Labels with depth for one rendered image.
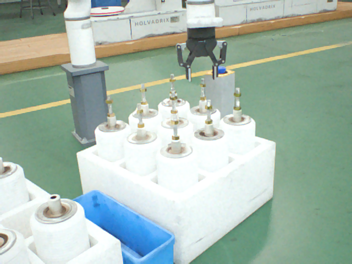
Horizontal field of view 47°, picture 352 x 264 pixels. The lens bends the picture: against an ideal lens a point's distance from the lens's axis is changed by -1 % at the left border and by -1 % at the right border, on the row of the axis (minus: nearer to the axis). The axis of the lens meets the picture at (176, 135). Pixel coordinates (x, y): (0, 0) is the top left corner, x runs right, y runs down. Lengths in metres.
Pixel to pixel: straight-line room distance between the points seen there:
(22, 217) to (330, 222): 0.77
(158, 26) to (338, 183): 2.33
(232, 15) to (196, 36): 2.68
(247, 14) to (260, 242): 2.99
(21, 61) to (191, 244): 2.22
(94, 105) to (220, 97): 0.52
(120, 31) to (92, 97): 1.69
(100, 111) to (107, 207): 0.62
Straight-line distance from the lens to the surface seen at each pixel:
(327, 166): 1.43
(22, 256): 0.72
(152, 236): 0.94
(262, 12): 3.96
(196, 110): 1.16
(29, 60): 2.96
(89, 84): 1.55
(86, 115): 1.58
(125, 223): 1.01
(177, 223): 0.91
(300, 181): 1.32
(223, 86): 1.28
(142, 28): 3.28
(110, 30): 3.18
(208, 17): 1.06
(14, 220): 0.94
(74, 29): 1.53
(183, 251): 0.95
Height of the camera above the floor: 0.66
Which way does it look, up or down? 24 degrees down
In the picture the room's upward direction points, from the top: 3 degrees counter-clockwise
